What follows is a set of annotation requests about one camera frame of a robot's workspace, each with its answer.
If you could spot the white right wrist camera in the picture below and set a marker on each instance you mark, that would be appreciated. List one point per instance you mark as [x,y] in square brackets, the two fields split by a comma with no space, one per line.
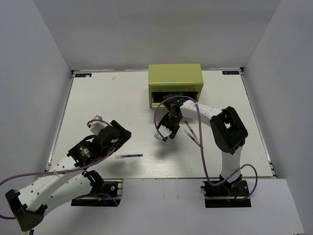
[162,133]

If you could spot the red pen refill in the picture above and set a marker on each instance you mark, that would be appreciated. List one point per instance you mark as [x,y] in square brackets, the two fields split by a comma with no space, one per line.
[192,132]

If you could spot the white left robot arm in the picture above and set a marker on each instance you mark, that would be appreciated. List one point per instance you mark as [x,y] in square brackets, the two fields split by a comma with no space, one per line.
[69,179]

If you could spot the black logo sticker left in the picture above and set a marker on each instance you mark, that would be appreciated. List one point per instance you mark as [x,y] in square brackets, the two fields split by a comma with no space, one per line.
[83,75]

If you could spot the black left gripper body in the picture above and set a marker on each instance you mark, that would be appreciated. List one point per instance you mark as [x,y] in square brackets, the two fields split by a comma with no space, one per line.
[123,138]

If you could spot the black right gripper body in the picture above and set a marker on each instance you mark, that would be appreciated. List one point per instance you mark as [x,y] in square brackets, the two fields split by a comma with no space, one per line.
[171,123]

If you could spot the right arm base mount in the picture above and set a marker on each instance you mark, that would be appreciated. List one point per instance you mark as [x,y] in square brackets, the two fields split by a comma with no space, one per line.
[221,197]

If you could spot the black logo sticker right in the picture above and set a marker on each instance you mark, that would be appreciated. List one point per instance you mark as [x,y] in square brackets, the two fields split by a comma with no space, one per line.
[229,72]

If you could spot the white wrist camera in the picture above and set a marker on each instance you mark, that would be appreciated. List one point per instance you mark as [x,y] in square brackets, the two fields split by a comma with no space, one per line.
[96,124]
[162,133]

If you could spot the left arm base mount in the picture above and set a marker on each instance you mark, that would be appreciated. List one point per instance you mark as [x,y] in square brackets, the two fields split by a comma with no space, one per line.
[110,193]

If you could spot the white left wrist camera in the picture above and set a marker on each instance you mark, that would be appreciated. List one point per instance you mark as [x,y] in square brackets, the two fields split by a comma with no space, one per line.
[96,124]

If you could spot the purple pen refill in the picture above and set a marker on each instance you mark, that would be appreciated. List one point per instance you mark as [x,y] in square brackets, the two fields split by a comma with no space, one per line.
[128,156]

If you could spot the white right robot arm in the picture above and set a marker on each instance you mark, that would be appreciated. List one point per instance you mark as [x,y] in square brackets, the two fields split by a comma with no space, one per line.
[228,131]

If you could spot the green metal drawer toolbox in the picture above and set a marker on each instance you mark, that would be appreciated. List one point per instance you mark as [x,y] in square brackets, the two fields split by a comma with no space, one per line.
[174,78]

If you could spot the black logo sticker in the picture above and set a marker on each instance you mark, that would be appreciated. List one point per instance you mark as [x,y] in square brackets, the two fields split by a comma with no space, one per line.
[83,75]
[229,72]

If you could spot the green pen refill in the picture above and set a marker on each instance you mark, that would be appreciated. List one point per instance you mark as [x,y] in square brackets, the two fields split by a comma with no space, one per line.
[192,138]

